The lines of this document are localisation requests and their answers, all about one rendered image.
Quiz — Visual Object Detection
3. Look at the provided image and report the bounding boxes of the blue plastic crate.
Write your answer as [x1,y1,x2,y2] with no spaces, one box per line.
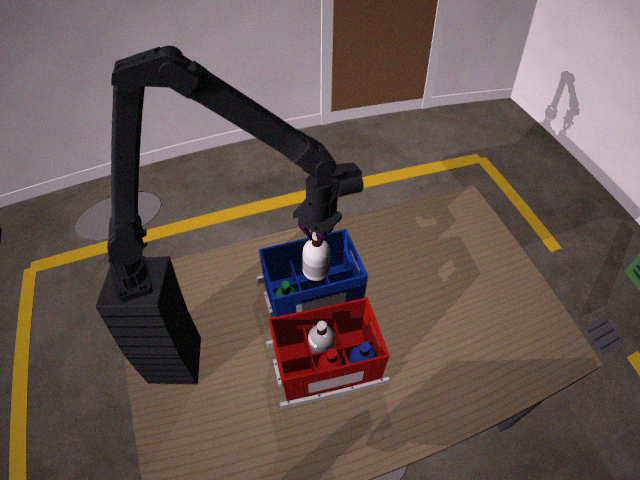
[262,229,368,318]

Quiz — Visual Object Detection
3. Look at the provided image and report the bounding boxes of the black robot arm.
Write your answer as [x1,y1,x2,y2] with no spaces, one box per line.
[107,46,363,302]

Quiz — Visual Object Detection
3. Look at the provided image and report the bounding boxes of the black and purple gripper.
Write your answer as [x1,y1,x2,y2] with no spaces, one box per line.
[293,199,342,245]

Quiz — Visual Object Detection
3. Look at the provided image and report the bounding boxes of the blue bottle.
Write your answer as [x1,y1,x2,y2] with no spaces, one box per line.
[349,342,377,364]

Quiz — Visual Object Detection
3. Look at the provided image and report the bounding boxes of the dark red crate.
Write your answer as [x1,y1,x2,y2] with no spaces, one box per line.
[272,297,389,400]

